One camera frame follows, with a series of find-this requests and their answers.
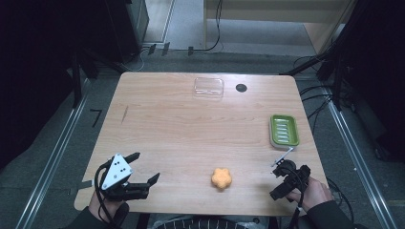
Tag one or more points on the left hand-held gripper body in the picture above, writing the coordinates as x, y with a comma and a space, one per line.
116, 171

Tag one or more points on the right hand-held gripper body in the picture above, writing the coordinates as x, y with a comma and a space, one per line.
294, 176

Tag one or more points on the person's right hand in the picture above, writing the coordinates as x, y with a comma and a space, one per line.
313, 194

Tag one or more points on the person's left hand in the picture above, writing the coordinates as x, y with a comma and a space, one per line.
105, 208

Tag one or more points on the green soap dish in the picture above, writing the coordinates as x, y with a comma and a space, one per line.
284, 131

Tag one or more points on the orange flower-shaped soap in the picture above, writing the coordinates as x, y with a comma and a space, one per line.
221, 178

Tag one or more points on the person's striped clothing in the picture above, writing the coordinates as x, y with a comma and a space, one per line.
203, 223

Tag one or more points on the black round table grommet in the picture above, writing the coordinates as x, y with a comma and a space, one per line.
241, 87

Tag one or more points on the black metal stand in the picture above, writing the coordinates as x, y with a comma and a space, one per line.
76, 79
331, 54

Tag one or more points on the clear plastic container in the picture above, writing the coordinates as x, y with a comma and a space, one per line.
208, 87

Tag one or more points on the black cabinet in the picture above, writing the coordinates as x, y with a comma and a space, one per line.
130, 28

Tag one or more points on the light wooden desk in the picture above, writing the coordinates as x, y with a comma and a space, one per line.
273, 12

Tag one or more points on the metal floor rail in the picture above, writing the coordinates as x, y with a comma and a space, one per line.
51, 165
359, 165

